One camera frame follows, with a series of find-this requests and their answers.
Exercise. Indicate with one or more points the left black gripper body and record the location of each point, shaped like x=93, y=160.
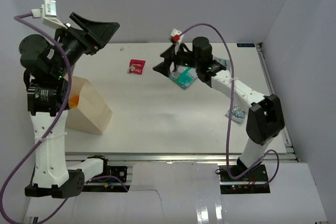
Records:
x=74, y=44

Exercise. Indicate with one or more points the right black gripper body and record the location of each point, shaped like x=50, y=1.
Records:
x=186, y=59

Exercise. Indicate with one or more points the teal snack packet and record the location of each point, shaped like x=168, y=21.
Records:
x=183, y=76

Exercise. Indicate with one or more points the orange mango candy bag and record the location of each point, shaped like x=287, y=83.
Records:
x=73, y=102

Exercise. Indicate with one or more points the grey snack packet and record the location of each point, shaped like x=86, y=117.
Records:
x=224, y=62
x=238, y=115

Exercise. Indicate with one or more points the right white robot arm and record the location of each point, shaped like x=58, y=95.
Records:
x=264, y=112

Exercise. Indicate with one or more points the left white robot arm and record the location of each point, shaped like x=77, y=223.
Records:
x=48, y=62

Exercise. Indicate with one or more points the beige paper bag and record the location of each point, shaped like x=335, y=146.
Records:
x=92, y=115

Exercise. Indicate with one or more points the small pink snack packet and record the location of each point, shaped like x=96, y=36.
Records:
x=136, y=66

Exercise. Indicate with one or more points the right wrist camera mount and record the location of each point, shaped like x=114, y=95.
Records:
x=176, y=38

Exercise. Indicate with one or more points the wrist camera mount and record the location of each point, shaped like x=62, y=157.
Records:
x=176, y=38
x=48, y=13

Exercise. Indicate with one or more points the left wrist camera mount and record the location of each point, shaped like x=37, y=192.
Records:
x=48, y=13

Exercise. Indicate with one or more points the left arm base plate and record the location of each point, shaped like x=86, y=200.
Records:
x=113, y=180

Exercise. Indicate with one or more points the aluminium table rail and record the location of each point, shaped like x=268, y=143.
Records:
x=174, y=157

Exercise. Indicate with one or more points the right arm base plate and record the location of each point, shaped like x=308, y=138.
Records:
x=252, y=183

